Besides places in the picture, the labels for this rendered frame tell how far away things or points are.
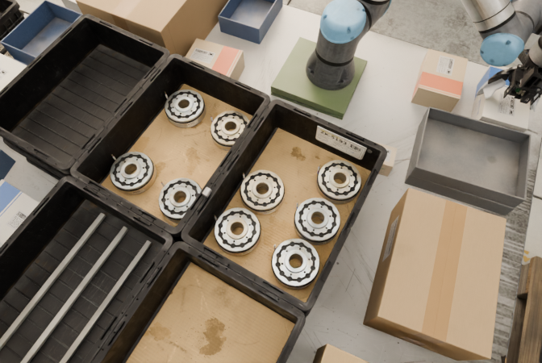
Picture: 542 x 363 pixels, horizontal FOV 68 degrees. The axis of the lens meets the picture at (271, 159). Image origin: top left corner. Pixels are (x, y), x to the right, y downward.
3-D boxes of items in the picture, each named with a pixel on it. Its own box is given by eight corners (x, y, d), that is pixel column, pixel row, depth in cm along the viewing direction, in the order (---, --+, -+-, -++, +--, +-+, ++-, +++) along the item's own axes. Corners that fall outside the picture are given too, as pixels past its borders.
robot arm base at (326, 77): (314, 48, 131) (318, 24, 122) (358, 61, 129) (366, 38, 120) (299, 81, 123) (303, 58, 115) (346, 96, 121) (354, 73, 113)
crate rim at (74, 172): (174, 57, 106) (173, 51, 104) (273, 102, 99) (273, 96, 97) (70, 177, 90) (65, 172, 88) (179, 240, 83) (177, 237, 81)
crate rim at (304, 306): (273, 102, 99) (273, 96, 97) (387, 154, 92) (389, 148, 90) (179, 240, 83) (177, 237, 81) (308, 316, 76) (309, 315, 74)
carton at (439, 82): (420, 64, 130) (428, 48, 124) (458, 74, 128) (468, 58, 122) (410, 102, 123) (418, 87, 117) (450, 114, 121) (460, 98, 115)
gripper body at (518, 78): (500, 99, 106) (525, 68, 96) (503, 75, 110) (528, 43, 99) (531, 107, 105) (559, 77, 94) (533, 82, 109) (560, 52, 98)
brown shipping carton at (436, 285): (390, 210, 107) (408, 187, 93) (475, 239, 103) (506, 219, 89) (362, 324, 94) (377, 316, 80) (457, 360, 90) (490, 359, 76)
